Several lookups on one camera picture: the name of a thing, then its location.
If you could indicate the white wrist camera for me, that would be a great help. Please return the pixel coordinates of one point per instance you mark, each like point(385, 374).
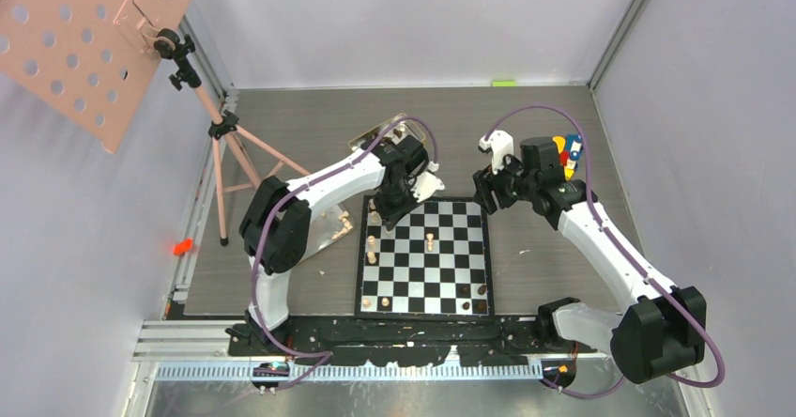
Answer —
point(427, 183)
point(499, 144)

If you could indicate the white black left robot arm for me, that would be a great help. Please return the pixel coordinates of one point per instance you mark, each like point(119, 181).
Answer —
point(277, 224)

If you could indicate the silver tin lid tray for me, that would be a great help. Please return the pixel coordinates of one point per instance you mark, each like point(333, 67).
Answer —
point(330, 226)

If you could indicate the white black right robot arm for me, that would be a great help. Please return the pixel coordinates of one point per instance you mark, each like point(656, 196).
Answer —
point(659, 328)

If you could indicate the gold tin with dark pieces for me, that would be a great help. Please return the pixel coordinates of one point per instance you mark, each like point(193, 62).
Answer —
point(395, 130)

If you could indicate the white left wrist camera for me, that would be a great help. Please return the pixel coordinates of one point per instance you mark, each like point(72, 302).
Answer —
point(427, 183)

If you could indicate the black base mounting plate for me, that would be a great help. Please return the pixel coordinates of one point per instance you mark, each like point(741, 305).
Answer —
point(351, 341)

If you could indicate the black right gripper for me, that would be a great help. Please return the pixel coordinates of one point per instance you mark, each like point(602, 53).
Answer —
point(485, 181)

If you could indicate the light wooden chess king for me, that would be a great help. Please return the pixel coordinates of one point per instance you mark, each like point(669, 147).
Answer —
point(370, 243)

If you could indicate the yellow round toy block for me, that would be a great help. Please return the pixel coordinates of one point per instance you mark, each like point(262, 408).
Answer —
point(561, 144)

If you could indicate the black white chessboard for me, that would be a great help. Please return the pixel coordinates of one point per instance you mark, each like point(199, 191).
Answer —
point(422, 285)

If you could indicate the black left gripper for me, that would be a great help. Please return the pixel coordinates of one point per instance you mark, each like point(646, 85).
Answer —
point(390, 216)

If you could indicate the orange clip on rail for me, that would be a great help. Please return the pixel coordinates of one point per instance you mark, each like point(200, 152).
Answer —
point(183, 247)

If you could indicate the pink perforated music stand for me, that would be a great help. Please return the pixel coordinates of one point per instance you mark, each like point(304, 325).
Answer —
point(93, 60)

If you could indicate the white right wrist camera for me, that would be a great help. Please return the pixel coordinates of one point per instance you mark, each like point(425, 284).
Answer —
point(499, 144)

